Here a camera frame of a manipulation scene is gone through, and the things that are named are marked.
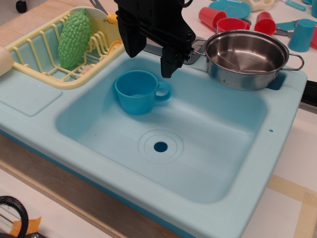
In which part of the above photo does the black bar at right edge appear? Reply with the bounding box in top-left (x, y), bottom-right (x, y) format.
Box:
top-left (301, 80), bottom-right (317, 107)

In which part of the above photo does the red plastic cup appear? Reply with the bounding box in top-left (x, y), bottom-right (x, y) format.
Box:
top-left (198, 7), bottom-right (227, 31)
top-left (254, 11), bottom-right (276, 35)
top-left (216, 17), bottom-right (250, 33)

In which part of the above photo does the orange toy piece in rack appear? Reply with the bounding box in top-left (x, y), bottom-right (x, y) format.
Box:
top-left (106, 40), bottom-right (122, 55)

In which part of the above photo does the yellow plastic dish rack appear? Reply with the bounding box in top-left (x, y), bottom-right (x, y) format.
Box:
top-left (5, 11), bottom-right (124, 89)

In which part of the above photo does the yellow handled toy utensil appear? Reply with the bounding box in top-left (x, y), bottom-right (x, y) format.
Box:
top-left (90, 0), bottom-right (118, 26)

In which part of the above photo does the red plastic cup right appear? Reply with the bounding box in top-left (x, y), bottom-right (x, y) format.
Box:
top-left (254, 11), bottom-right (276, 35)

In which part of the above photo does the blue toy knife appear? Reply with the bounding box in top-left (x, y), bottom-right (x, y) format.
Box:
top-left (276, 20), bottom-right (298, 31)

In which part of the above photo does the green toy bitter gourd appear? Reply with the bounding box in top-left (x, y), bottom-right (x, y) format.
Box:
top-left (58, 8), bottom-right (92, 70)

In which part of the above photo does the black caster wheel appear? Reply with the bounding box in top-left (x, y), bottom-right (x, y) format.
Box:
top-left (15, 0), bottom-right (27, 13)

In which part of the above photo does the cream white plate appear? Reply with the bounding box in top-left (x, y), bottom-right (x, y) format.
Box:
top-left (69, 6), bottom-right (107, 20)

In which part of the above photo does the stainless steel pot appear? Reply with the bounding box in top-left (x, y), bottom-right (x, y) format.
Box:
top-left (194, 30), bottom-right (292, 90)

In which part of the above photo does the cream rounded object left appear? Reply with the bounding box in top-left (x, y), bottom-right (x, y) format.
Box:
top-left (0, 47), bottom-right (14, 76)

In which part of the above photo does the black braided cable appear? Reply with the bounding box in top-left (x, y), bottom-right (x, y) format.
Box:
top-left (0, 195), bottom-right (29, 238)

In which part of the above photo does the red plastic cup middle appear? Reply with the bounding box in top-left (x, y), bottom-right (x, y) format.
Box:
top-left (216, 17), bottom-right (250, 33)

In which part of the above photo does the blue plastic cup with handle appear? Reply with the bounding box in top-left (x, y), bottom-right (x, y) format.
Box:
top-left (114, 70), bottom-right (171, 115)

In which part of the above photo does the blue plastic cup upside down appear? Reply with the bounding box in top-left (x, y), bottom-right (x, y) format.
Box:
top-left (288, 19), bottom-right (316, 53)

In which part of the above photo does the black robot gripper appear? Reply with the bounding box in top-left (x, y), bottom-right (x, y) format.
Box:
top-left (115, 0), bottom-right (196, 78)

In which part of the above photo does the grey toy faucet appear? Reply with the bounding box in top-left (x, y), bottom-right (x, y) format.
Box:
top-left (143, 36), bottom-right (207, 65)

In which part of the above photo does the blue plastic plate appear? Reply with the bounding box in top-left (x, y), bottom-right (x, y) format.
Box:
top-left (209, 0), bottom-right (252, 19)

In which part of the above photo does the orange tape piece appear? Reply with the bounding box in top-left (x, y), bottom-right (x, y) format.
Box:
top-left (9, 217), bottom-right (42, 238)

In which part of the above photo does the red plastic cup left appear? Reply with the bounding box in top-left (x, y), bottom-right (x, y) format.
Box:
top-left (198, 7), bottom-right (227, 31)

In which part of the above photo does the light blue toy sink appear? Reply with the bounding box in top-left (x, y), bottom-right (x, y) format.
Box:
top-left (0, 52), bottom-right (307, 238)

